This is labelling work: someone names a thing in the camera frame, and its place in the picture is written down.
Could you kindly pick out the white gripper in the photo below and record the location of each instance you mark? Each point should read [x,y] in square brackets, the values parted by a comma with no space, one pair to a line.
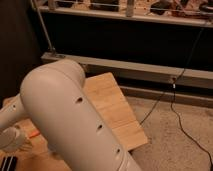
[14,139]

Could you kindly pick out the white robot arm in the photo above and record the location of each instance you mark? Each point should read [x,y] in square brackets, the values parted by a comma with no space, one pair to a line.
[52,97]

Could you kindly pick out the orange toy carrot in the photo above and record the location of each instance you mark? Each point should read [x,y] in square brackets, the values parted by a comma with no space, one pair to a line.
[34,134]

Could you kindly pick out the wooden table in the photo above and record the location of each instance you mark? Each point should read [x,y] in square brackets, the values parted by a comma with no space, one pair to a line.
[110,103]

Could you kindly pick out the metal shelf frame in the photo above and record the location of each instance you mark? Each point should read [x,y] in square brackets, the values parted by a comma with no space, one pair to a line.
[142,51]

